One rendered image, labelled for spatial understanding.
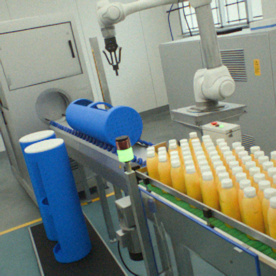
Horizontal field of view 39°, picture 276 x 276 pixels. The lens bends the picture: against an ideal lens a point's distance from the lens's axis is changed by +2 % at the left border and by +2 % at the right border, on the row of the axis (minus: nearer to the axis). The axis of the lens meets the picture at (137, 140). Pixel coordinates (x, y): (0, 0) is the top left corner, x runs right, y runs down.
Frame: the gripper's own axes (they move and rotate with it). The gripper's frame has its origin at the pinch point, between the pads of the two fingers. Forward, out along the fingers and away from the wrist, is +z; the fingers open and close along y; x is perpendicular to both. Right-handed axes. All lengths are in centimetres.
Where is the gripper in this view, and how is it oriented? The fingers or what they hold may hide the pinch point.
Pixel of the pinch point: (116, 70)
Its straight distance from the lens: 251.0
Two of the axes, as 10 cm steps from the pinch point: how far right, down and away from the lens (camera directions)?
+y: -9.8, 2.1, -0.4
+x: 0.9, 2.5, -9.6
